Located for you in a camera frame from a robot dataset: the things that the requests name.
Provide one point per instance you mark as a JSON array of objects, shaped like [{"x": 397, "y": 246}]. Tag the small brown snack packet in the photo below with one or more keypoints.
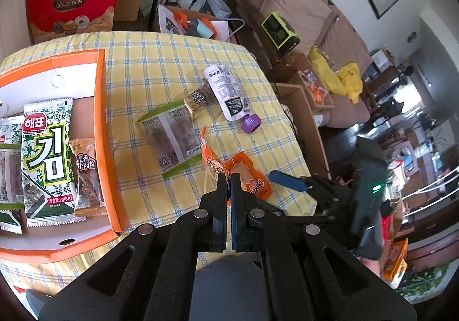
[{"x": 197, "y": 100}]

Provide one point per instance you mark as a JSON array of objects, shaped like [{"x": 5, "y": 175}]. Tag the white packet with green edge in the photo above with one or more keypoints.
[{"x": 168, "y": 138}]

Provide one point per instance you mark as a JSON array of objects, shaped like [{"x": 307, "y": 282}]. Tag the orange snack packet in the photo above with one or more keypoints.
[
  {"x": 251, "y": 177},
  {"x": 211, "y": 159}
]

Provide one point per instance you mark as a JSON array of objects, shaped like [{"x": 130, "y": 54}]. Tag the white carton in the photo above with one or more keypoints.
[{"x": 382, "y": 59}]

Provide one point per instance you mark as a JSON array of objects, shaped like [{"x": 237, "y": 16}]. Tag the brown beef snack packet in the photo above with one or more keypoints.
[{"x": 86, "y": 177}]

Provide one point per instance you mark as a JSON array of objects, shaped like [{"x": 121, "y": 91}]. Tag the yellow checked tablecloth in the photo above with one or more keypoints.
[{"x": 161, "y": 66}]

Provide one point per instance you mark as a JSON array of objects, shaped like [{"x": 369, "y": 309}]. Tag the brown sofa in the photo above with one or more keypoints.
[{"x": 344, "y": 116}]

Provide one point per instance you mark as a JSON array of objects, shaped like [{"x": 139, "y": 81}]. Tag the person's right forearm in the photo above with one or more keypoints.
[{"x": 371, "y": 265}]

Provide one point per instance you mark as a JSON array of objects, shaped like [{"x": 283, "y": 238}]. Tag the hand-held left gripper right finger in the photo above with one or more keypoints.
[{"x": 236, "y": 206}]

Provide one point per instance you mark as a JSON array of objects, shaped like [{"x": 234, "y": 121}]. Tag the green portable power station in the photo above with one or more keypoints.
[{"x": 279, "y": 32}]

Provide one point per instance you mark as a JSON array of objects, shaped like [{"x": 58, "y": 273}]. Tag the beige sofa cushion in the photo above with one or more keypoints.
[
  {"x": 297, "y": 9},
  {"x": 344, "y": 41}
]

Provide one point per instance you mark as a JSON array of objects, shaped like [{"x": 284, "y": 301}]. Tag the pile of small snack packets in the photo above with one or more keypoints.
[{"x": 315, "y": 91}]

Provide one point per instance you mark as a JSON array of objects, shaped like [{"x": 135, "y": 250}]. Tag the green white seaweed packet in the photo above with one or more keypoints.
[
  {"x": 9, "y": 222},
  {"x": 46, "y": 163},
  {"x": 10, "y": 163}
]

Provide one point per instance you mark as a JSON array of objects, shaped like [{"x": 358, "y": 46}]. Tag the white pouch with purple cap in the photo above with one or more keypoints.
[{"x": 224, "y": 86}]

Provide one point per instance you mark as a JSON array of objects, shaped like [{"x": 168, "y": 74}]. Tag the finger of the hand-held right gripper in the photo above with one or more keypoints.
[
  {"x": 276, "y": 207},
  {"x": 287, "y": 179}
]

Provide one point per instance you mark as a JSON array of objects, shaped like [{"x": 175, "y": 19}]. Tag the orange plastic part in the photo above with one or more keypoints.
[{"x": 180, "y": 20}]

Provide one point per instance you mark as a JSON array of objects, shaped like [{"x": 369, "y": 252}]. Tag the orange cardboard box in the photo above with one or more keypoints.
[{"x": 114, "y": 199}]

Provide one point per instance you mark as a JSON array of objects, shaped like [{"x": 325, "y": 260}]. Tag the tall open cardboard box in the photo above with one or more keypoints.
[{"x": 308, "y": 116}]

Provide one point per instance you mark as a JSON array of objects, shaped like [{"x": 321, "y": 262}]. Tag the grey blue carton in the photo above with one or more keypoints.
[{"x": 215, "y": 5}]

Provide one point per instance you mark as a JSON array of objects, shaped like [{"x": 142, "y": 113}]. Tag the teal and orange tool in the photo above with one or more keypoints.
[{"x": 197, "y": 25}]

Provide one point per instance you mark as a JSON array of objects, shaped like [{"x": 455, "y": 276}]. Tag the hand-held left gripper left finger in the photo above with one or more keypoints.
[{"x": 222, "y": 199}]

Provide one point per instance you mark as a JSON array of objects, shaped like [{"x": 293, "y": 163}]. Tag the cardboard box of snacks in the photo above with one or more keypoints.
[{"x": 322, "y": 108}]

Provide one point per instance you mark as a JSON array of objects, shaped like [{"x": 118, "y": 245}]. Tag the open box with white flap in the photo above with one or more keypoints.
[{"x": 166, "y": 20}]

